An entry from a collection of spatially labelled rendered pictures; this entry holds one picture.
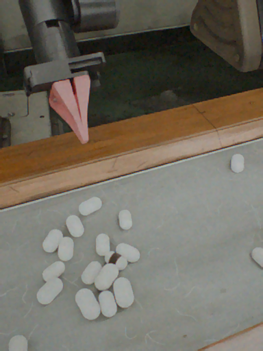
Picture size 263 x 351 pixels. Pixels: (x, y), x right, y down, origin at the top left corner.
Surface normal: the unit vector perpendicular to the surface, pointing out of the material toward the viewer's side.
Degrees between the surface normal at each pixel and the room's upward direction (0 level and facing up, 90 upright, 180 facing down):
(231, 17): 90
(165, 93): 0
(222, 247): 0
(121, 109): 0
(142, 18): 88
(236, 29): 90
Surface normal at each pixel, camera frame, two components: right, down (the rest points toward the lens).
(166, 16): 0.36, 0.61
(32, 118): 0.00, -0.75
